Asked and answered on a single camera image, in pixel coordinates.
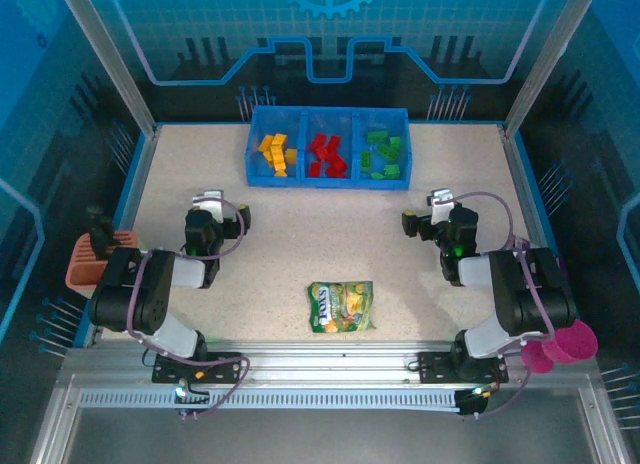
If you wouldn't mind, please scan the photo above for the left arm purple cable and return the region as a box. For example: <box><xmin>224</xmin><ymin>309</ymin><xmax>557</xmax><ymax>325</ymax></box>
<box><xmin>124</xmin><ymin>196</ymin><xmax>251</xmax><ymax>420</ymax></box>

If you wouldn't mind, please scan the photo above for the pink cup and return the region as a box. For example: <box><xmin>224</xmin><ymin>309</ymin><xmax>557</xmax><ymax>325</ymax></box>
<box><xmin>542</xmin><ymin>318</ymin><xmax>600</xmax><ymax>365</ymax></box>

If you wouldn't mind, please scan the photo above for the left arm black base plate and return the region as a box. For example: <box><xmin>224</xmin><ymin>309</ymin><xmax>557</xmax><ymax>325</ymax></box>
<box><xmin>151</xmin><ymin>352</ymin><xmax>244</xmax><ymax>385</ymax></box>

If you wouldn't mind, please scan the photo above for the small electronics board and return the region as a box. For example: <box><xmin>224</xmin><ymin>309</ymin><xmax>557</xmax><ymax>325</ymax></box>
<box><xmin>173</xmin><ymin>377</ymin><xmax>211</xmax><ymax>419</ymax></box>
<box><xmin>457</xmin><ymin>383</ymin><xmax>501</xmax><ymax>418</ymax></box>

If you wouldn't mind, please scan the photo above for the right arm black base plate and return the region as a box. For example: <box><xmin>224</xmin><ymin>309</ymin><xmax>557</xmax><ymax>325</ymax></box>
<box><xmin>417</xmin><ymin>350</ymin><xmax>509</xmax><ymax>384</ymax></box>

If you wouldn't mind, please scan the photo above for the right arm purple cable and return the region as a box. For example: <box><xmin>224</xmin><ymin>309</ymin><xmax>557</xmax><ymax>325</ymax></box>
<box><xmin>437</xmin><ymin>191</ymin><xmax>559</xmax><ymax>420</ymax></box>

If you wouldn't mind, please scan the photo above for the small magenta round sponge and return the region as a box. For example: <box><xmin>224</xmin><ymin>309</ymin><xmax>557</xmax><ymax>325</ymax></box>
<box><xmin>520</xmin><ymin>341</ymin><xmax>555</xmax><ymax>375</ymax></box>

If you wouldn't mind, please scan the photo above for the terracotta slotted holder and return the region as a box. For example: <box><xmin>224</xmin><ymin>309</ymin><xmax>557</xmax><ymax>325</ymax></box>
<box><xmin>64</xmin><ymin>228</ymin><xmax>139</xmax><ymax>291</ymax></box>

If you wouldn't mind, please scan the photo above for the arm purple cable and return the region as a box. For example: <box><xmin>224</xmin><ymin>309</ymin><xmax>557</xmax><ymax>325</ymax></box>
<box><xmin>437</xmin><ymin>191</ymin><xmax>559</xmax><ymax>420</ymax></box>
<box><xmin>124</xmin><ymin>196</ymin><xmax>251</xmax><ymax>420</ymax></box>

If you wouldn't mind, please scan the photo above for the green candy bag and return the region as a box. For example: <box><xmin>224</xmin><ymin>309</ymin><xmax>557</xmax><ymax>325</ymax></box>
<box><xmin>305</xmin><ymin>278</ymin><xmax>376</xmax><ymax>331</ymax></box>

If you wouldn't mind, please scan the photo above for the aluminium frame post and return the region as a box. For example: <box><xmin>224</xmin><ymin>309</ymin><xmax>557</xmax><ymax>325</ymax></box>
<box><xmin>502</xmin><ymin>0</ymin><xmax>604</xmax><ymax>138</ymax></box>
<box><xmin>55</xmin><ymin>0</ymin><xmax>160</xmax><ymax>138</ymax></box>

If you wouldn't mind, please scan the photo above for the white slotted cable duct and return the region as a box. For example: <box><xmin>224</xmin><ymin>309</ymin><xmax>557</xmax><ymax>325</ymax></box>
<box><xmin>78</xmin><ymin>389</ymin><xmax>464</xmax><ymax>411</ymax></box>

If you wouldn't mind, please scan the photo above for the blue three-compartment plastic bin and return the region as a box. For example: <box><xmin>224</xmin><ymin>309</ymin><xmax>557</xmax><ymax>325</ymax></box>
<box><xmin>243</xmin><ymin>106</ymin><xmax>415</xmax><ymax>191</ymax></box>

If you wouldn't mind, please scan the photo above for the aluminium mounting rail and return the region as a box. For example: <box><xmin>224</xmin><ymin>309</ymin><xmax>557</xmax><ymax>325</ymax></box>
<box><xmin>59</xmin><ymin>339</ymin><xmax>601</xmax><ymax>390</ymax></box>

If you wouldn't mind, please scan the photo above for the black tool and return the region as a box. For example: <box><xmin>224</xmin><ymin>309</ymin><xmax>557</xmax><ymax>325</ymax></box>
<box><xmin>79</xmin><ymin>205</ymin><xmax>117</xmax><ymax>263</ymax></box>

